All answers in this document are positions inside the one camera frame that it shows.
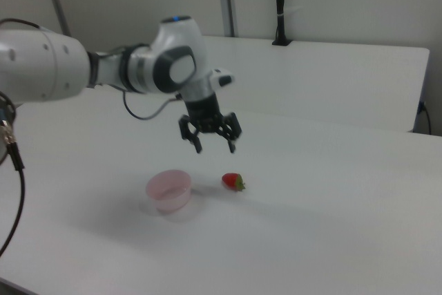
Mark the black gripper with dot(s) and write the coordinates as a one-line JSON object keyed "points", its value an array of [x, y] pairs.
{"points": [[204, 112]]}

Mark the blue wall plug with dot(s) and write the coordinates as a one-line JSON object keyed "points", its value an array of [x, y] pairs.
{"points": [[421, 107]]}

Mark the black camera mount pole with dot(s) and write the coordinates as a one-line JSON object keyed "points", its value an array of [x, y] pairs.
{"points": [[280, 8]]}

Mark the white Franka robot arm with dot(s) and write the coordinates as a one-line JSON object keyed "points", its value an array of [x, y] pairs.
{"points": [[45, 67]]}

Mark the red strawberry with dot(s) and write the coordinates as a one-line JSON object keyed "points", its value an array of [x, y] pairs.
{"points": [[230, 180]]}

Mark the pink plastic bowl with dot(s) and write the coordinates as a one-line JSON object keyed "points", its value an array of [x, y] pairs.
{"points": [[169, 195]]}

